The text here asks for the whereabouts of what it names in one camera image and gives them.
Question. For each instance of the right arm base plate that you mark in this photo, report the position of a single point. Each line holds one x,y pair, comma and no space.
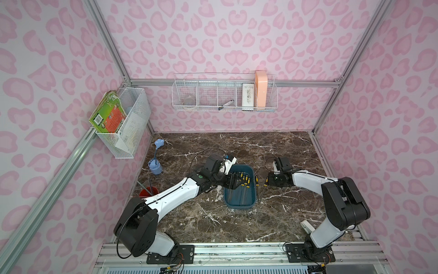
306,253

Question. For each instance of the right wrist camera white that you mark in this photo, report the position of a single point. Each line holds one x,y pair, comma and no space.
275,167

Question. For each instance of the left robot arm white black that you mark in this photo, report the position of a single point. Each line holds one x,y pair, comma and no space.
136,228

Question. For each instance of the green red booklet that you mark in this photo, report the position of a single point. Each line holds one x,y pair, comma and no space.
109,116

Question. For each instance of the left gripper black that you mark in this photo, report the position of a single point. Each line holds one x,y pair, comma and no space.
229,180

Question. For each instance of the grey pen in basket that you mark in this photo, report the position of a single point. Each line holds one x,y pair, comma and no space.
230,103

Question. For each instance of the white wire wall basket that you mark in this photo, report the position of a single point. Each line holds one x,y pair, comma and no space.
208,91

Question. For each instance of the red pen cup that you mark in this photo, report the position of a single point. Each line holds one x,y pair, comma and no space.
147,189

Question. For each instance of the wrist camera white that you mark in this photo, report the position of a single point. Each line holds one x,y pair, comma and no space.
229,161
275,167

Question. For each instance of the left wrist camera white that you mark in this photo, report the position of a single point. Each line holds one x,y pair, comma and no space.
229,161

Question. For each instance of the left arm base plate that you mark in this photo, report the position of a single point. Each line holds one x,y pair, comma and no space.
184,253

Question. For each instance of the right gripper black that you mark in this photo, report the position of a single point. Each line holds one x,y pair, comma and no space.
271,180

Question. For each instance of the white card in basket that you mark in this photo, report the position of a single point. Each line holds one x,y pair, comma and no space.
248,97

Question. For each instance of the blue desk lamp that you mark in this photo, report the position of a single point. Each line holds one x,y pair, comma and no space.
154,165

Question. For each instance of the white mesh side basket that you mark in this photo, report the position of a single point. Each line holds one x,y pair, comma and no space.
132,99

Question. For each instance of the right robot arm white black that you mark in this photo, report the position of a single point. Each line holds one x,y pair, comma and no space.
345,206

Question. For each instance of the white paper in mesh basket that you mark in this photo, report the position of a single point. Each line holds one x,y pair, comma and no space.
130,133

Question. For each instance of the pink box in basket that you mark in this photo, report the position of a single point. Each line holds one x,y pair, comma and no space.
261,84

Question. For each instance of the teal plastic storage box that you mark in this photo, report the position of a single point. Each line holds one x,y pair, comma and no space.
243,197

